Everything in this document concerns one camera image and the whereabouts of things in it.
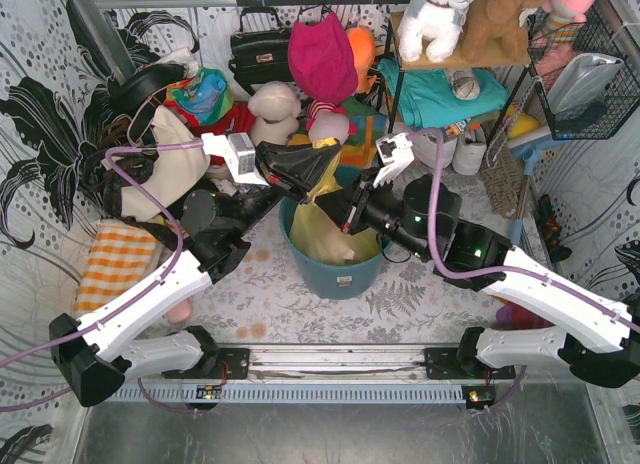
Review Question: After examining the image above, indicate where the colorful printed cloth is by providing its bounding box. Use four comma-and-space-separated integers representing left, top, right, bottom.
164, 68, 234, 127

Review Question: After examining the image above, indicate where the black round hat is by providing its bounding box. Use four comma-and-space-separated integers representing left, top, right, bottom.
107, 63, 187, 115

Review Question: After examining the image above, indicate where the teal folded cloth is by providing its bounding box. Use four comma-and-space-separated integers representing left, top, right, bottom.
393, 69, 508, 128

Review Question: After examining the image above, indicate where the yellow trash bag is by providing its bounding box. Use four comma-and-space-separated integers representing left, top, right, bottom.
289, 138, 380, 266

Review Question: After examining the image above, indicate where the white sneaker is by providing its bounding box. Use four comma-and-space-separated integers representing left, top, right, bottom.
412, 132, 457, 168
451, 125, 487, 176

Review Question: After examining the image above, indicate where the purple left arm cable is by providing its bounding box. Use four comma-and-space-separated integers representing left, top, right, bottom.
0, 142, 206, 415

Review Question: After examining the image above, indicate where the orange plush toy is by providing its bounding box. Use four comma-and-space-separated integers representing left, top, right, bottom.
346, 26, 377, 94

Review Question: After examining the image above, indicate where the pink doll striped hat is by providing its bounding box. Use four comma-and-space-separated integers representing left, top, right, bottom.
307, 100, 357, 144

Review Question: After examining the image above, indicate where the pink plush toy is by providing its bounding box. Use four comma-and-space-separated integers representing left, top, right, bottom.
541, 0, 595, 43

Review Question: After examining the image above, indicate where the white plush dog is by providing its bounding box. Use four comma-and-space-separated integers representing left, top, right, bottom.
398, 0, 474, 63

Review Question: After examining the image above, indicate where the black handbag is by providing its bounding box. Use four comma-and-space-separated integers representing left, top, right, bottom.
228, 6, 294, 96

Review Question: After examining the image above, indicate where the beige chenille mop head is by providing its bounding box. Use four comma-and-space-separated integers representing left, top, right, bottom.
480, 146, 523, 218

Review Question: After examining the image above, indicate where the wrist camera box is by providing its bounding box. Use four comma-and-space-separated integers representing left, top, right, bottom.
201, 133, 268, 186
373, 132, 414, 188

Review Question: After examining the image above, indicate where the pink cylinder case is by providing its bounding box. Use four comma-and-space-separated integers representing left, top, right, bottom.
165, 299, 193, 324

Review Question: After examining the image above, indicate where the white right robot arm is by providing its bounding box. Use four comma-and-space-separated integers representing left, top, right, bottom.
315, 174, 639, 388

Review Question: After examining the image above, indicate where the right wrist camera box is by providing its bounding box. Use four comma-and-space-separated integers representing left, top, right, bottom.
373, 132, 414, 188

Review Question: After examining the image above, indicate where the magenta cloth bag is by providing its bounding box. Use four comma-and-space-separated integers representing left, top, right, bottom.
287, 11, 358, 104

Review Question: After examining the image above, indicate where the teal trash bin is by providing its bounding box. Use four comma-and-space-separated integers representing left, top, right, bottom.
279, 198, 390, 300

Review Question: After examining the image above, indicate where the white sneaker right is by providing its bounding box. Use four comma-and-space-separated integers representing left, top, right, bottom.
451, 125, 487, 176

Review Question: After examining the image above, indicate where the brown teddy bear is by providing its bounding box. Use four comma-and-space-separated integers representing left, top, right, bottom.
461, 0, 549, 62

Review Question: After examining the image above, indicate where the white sneaker left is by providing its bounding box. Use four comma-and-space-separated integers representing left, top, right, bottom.
412, 132, 457, 168

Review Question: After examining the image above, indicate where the white fluffy plush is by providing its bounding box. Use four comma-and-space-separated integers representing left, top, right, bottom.
248, 81, 302, 146

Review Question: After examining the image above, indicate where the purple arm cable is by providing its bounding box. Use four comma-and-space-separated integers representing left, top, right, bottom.
0, 142, 206, 415
407, 127, 640, 415

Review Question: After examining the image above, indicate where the wooden shelf rack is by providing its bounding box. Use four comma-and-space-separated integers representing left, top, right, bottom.
383, 12, 531, 132

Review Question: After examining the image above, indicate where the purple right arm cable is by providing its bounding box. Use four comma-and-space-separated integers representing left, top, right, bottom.
407, 127, 640, 415

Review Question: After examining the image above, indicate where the rainbow striped bag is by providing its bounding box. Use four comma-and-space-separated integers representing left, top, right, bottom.
287, 98, 389, 170

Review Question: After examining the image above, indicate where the striped colourful sock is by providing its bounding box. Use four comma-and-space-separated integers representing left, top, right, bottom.
496, 303, 553, 330

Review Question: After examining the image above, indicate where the silver pouch in basket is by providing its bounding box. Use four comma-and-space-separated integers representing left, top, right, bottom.
547, 53, 624, 114

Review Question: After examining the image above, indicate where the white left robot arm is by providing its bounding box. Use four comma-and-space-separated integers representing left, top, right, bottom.
49, 133, 341, 408

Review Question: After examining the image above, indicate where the cream canvas tote bag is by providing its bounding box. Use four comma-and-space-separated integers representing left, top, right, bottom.
102, 106, 212, 220

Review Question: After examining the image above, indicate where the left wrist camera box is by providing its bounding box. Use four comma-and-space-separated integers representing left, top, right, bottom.
201, 133, 268, 186

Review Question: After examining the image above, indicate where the black wire basket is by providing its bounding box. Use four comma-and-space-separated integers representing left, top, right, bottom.
528, 8, 639, 141

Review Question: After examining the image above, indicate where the orange checkered towel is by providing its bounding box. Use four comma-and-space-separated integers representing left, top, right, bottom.
74, 219, 164, 316

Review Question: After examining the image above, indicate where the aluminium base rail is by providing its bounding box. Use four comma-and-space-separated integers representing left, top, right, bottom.
78, 332, 534, 409

